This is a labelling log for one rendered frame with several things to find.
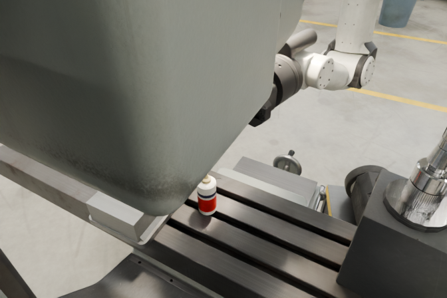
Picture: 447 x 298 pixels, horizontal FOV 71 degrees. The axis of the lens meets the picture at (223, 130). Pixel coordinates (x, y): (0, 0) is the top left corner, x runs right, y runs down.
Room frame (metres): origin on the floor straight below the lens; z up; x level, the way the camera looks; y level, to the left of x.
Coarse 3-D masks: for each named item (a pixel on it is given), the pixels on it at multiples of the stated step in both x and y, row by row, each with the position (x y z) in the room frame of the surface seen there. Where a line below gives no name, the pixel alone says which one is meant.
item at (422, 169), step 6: (420, 162) 0.31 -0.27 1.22; (426, 162) 0.31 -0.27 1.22; (420, 168) 0.30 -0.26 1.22; (426, 168) 0.30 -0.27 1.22; (420, 174) 0.30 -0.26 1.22; (426, 174) 0.29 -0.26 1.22; (432, 174) 0.29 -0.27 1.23; (438, 174) 0.29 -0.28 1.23; (444, 174) 0.29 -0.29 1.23; (426, 180) 0.29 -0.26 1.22; (432, 180) 0.28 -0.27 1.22; (438, 180) 0.28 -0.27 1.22; (444, 180) 0.28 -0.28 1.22
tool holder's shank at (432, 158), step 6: (444, 132) 0.31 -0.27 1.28; (444, 138) 0.30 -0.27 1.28; (438, 144) 0.31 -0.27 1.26; (444, 144) 0.30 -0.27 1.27; (432, 150) 0.31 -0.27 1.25; (438, 150) 0.30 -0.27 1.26; (444, 150) 0.30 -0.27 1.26; (432, 156) 0.30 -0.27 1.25; (438, 156) 0.30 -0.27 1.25; (444, 156) 0.29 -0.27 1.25; (432, 162) 0.30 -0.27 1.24; (438, 162) 0.29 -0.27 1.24; (444, 162) 0.29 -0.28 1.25; (432, 168) 0.30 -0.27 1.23; (438, 168) 0.29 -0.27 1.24; (444, 168) 0.29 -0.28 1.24
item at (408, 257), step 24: (384, 192) 0.32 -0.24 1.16; (384, 216) 0.29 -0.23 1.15; (408, 216) 0.28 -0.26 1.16; (432, 216) 0.28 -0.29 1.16; (360, 240) 0.28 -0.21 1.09; (384, 240) 0.27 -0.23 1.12; (408, 240) 0.25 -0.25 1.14; (432, 240) 0.25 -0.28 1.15; (360, 264) 0.27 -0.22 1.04; (384, 264) 0.26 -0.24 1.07; (408, 264) 0.24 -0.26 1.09; (432, 264) 0.23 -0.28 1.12; (360, 288) 0.27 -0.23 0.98; (384, 288) 0.25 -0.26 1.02; (408, 288) 0.23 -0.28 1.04; (432, 288) 0.22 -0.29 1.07
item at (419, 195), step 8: (416, 176) 0.30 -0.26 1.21; (408, 184) 0.31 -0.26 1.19; (416, 184) 0.30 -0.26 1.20; (424, 184) 0.29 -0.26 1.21; (432, 184) 0.28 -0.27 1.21; (408, 192) 0.30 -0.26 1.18; (416, 192) 0.29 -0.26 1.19; (424, 192) 0.29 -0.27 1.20; (432, 192) 0.28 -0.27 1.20; (440, 192) 0.28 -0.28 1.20; (408, 200) 0.29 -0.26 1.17; (416, 200) 0.29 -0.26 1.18; (424, 200) 0.28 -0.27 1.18; (432, 200) 0.28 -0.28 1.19; (440, 200) 0.28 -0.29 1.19; (416, 208) 0.28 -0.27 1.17; (424, 208) 0.28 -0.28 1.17; (432, 208) 0.28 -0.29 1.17
